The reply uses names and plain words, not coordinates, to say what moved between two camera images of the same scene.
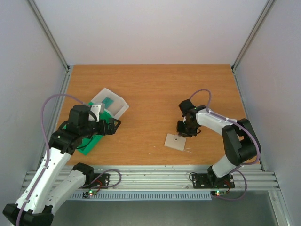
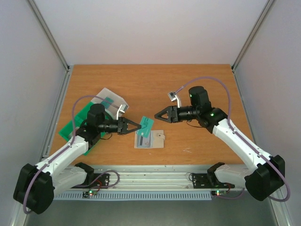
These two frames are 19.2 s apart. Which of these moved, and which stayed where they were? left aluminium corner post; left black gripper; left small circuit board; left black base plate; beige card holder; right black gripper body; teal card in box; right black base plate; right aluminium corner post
Moved: right black gripper body; beige card holder; left black gripper
Stayed: left small circuit board; right black base plate; right aluminium corner post; left black base plate; teal card in box; left aluminium corner post
